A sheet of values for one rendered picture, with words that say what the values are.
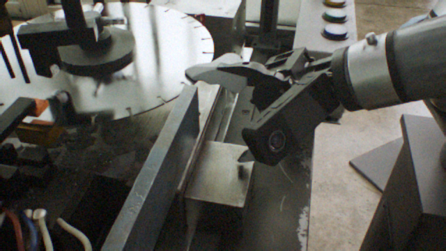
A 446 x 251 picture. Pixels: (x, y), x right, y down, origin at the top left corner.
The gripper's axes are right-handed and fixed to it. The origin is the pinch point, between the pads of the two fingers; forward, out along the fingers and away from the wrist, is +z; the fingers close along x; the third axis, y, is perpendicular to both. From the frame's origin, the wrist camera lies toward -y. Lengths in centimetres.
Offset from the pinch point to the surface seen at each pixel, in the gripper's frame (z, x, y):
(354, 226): 25, -88, 65
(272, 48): 11.4, -7.1, 44.6
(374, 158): 23, -87, 102
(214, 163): 2.5, -6.3, -0.8
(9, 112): 7.0, 15.1, -17.6
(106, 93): 5.2, 10.6, -7.4
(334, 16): -8.4, -2.3, 35.5
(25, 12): 69, 30, 33
